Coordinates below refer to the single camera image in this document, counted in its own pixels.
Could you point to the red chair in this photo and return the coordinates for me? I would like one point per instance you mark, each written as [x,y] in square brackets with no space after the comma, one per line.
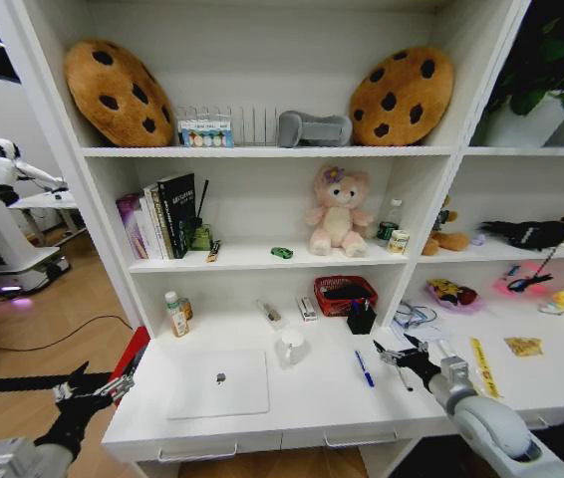
[132,348]

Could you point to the white mug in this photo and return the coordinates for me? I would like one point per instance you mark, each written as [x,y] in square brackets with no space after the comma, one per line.
[292,348]

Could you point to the brown plush toy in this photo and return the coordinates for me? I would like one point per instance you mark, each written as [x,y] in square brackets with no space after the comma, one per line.
[444,241]

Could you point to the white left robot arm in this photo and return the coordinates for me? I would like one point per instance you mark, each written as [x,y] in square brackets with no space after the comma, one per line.
[13,460]

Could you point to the small white box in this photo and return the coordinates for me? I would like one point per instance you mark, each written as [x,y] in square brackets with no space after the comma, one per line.
[307,309]

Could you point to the green potted plant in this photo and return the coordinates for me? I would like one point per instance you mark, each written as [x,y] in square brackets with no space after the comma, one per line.
[551,55]

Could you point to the small purple object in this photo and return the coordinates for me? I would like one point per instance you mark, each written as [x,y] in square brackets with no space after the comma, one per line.
[478,240]

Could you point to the clear plastic bottle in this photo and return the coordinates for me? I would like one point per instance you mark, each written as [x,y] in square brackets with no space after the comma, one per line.
[394,211]

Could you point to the yellow ruler strip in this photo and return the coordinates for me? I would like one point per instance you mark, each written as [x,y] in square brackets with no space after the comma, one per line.
[485,366]

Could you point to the brown cookie cushion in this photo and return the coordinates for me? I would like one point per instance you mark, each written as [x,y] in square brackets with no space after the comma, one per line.
[401,97]
[117,94]

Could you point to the grey neck pillow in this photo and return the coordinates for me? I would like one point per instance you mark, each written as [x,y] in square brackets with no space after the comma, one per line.
[312,129]

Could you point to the silver laptop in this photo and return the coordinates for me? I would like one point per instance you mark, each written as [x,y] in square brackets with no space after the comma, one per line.
[217,383]

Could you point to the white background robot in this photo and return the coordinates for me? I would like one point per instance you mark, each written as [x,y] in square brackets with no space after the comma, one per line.
[8,234]

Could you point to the white plant pot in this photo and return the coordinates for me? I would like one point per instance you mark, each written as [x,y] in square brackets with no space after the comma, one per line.
[526,127]

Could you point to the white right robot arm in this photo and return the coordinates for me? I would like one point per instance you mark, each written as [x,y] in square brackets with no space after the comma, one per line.
[486,418]

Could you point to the white book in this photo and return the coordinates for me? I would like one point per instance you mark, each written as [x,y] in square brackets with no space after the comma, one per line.
[155,224]

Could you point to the black pen holder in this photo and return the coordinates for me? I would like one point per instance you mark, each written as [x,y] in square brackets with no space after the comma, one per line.
[361,318]

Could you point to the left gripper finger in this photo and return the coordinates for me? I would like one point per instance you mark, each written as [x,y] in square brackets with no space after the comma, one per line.
[68,389]
[123,386]

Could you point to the clear plastic pouch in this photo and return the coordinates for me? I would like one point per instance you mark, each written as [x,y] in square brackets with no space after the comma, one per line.
[270,312]

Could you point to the black plush bird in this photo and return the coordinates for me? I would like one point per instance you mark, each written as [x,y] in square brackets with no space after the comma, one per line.
[526,234]

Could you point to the red mesh basket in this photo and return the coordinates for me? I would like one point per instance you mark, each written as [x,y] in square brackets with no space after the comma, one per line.
[327,306]

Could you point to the black book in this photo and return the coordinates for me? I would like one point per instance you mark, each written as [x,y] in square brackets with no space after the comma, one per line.
[177,214]

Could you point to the black item in basket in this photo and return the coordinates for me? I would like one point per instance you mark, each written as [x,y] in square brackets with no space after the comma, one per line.
[347,293]

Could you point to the green toy car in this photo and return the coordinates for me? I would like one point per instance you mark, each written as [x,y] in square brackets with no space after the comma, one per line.
[282,252]

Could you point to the blue pen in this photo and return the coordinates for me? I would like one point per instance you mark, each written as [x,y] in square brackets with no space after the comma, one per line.
[364,368]

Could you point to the pink flat pouch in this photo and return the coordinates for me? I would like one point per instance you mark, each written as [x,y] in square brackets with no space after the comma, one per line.
[511,279]

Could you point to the pink plush toy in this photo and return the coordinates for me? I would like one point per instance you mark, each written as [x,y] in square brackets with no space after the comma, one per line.
[337,219]

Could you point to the colourful sticky notes pack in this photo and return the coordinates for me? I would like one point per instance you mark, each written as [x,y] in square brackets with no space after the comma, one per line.
[206,135]

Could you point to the yellow snack bag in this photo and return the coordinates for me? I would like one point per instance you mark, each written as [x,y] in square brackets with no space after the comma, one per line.
[523,346]

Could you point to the colourful cartoon packet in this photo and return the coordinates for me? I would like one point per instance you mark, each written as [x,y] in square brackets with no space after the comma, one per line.
[454,295]

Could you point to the pink purple book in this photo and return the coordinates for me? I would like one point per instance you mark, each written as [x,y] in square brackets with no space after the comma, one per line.
[132,226]

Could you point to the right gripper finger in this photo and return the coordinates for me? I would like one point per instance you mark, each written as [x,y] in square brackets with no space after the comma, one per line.
[420,347]
[390,357]

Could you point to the orange juice bottle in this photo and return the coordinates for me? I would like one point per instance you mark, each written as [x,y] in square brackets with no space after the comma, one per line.
[178,318]

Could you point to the black scissors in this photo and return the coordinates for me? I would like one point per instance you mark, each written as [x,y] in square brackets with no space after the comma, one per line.
[528,281]

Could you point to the small brown snack bar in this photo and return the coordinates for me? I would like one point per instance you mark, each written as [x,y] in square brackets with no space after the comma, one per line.
[213,251]

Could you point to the green reed diffuser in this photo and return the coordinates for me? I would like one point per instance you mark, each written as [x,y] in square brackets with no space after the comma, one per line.
[201,236]

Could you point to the white background desk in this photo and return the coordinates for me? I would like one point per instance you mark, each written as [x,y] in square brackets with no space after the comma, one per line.
[48,201]

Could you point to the white shelf desk unit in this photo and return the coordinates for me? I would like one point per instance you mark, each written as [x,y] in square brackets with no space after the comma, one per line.
[272,209]

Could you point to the small cream jar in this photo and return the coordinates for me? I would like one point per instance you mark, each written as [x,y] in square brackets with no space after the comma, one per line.
[398,242]

